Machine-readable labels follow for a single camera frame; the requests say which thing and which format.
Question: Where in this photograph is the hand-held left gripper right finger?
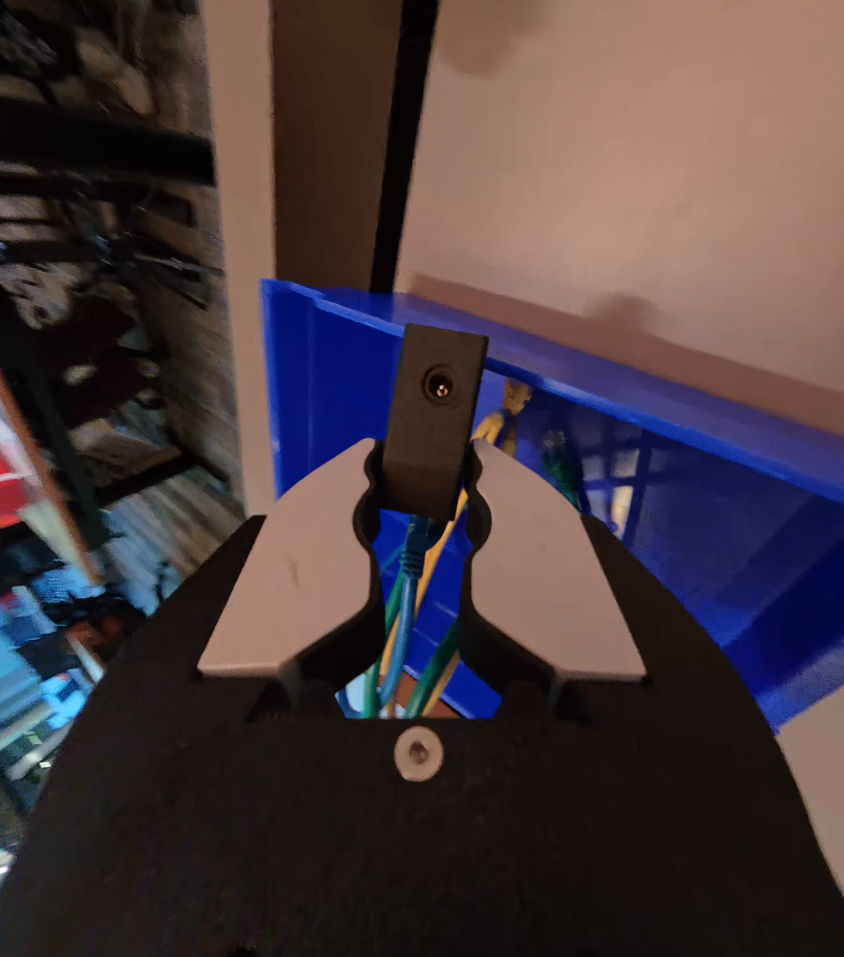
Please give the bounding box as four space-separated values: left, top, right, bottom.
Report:
458 440 649 708

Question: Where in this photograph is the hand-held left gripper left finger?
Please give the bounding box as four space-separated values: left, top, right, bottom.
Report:
196 438 387 708

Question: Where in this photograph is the green ethernet cable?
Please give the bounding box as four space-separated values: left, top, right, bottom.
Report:
339 430 586 720

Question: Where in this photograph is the blue ethernet cable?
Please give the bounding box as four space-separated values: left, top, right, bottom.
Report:
379 516 435 720

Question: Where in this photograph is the yellow ethernet cable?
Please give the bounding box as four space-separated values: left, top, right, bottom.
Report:
377 377 535 719

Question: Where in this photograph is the black ethernet switch box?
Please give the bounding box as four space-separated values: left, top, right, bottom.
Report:
382 323 490 514

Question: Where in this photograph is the blue plastic bin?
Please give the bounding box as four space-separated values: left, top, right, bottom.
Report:
261 278 844 734

